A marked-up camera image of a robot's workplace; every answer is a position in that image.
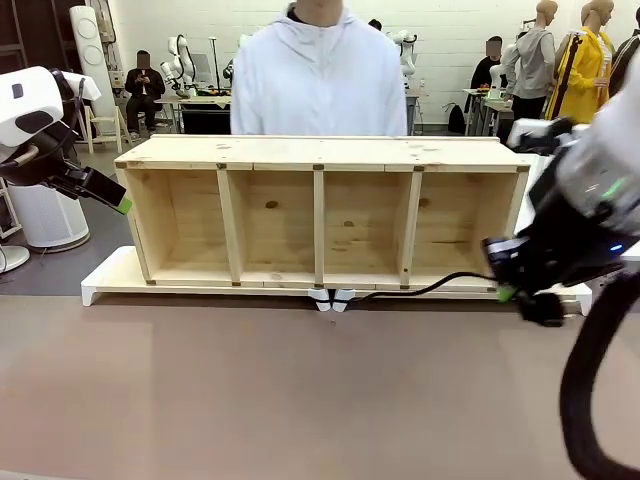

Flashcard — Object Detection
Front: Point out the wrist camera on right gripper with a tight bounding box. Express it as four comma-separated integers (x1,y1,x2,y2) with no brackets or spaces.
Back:
482,235,532,282

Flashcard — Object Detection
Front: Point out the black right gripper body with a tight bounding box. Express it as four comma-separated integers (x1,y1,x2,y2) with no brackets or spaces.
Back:
514,152,629,301

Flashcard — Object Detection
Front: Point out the wooden folding chair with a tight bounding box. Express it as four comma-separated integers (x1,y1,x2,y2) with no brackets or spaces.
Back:
83,103,125,155

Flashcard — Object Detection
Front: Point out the black power cable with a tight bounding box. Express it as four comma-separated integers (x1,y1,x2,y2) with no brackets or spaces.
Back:
349,271,499,304

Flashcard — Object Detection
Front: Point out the person in white hoodie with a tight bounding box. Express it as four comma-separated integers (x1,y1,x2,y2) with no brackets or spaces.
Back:
229,0,409,137

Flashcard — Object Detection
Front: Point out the seated person in dark jacket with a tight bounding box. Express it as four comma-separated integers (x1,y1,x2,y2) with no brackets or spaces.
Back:
468,35,510,104

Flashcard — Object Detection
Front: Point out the light wooden four-compartment shelf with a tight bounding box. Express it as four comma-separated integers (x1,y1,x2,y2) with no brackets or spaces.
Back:
113,133,531,294

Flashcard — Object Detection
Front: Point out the white platform riser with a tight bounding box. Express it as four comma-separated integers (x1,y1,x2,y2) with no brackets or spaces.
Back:
81,247,334,314
332,279,595,317

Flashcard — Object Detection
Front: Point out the black power plug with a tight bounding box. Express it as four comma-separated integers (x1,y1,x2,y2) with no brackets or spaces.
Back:
518,291,567,329

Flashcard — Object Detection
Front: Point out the white fan base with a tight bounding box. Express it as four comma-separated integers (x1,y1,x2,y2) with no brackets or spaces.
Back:
0,243,32,275

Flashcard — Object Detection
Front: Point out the background work table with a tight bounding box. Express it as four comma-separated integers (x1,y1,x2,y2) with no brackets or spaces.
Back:
153,92,234,135
462,87,516,137

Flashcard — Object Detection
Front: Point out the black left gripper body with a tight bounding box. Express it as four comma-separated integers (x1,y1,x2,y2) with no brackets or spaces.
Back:
0,119,94,194

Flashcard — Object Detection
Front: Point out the seated person in black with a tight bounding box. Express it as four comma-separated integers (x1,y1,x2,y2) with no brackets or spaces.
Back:
123,48,167,140

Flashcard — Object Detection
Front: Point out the white standing air conditioner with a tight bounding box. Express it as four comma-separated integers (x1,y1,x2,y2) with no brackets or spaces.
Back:
68,4,120,136

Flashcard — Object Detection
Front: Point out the thick black cable hose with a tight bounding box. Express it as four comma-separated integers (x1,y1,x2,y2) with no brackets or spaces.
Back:
558,259,640,480

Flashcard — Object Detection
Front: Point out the white cylindrical air purifier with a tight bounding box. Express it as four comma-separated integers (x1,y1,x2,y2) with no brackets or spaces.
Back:
7,182,91,253

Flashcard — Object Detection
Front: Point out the mannequin in dark striped jacket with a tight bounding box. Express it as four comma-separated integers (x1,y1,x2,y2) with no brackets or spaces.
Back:
608,9,640,99

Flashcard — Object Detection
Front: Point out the mannequin in yellow coat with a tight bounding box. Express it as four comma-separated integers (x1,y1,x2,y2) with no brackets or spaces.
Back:
543,0,617,125

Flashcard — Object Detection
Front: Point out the mannequin in grey hoodie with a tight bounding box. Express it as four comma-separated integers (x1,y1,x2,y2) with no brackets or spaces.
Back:
503,0,557,121

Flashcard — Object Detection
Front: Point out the black backpack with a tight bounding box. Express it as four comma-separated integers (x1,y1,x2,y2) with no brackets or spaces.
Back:
446,102,467,135

